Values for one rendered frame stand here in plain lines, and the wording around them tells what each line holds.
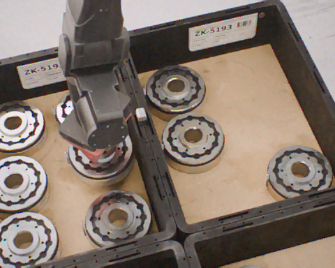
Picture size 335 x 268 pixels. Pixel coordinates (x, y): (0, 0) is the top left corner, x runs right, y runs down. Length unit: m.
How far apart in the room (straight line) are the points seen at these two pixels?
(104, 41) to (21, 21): 0.71
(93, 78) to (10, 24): 0.69
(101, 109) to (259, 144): 0.39
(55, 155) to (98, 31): 0.39
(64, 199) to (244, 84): 0.38
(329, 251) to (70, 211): 0.41
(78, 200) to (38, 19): 0.56
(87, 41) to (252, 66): 0.50
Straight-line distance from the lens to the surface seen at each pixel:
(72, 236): 1.16
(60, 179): 1.22
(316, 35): 1.59
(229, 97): 1.30
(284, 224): 1.08
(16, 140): 1.24
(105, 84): 0.96
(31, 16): 1.64
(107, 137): 0.97
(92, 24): 0.90
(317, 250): 1.16
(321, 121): 1.22
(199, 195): 1.19
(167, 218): 1.05
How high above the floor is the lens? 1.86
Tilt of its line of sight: 55 degrees down
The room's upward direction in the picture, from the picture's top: 2 degrees counter-clockwise
